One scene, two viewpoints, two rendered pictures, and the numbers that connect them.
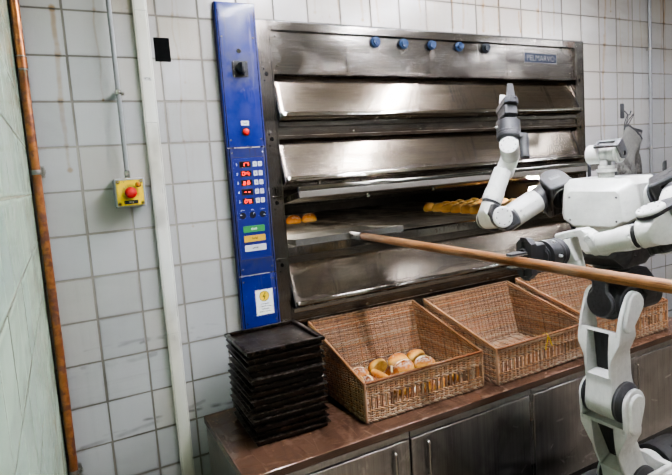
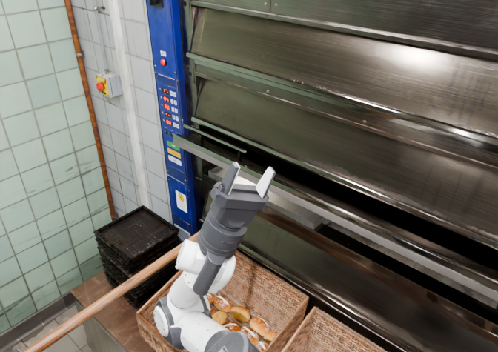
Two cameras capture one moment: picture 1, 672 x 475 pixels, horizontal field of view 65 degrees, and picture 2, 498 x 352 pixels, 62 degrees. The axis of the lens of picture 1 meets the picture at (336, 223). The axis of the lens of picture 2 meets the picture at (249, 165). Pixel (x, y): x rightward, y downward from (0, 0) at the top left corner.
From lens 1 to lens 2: 2.35 m
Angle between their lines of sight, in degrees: 69
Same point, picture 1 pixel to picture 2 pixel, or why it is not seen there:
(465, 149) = (450, 188)
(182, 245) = (142, 132)
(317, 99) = (229, 42)
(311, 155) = (224, 101)
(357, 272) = (259, 231)
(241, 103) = (160, 33)
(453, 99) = (447, 96)
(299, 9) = not seen: outside the picture
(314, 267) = not seen: hidden behind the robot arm
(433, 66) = (424, 22)
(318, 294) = not seen: hidden behind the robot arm
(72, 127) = (89, 28)
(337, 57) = not seen: outside the picture
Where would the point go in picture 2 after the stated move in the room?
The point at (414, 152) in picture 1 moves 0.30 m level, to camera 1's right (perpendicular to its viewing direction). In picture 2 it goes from (347, 150) to (413, 204)
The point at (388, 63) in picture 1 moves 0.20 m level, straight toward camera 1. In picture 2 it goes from (332, 6) to (261, 10)
